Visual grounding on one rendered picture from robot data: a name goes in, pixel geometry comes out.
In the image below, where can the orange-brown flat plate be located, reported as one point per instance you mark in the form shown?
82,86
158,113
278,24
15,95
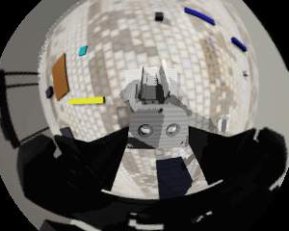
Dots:
59,77

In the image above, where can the small cyan block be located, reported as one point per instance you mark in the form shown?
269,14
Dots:
83,50

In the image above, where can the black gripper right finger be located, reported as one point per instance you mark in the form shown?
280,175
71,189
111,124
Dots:
215,152

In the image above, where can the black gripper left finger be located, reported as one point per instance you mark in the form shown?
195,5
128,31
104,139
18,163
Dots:
102,157

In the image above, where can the blue rectangular bar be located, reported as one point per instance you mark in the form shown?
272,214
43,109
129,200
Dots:
239,44
200,15

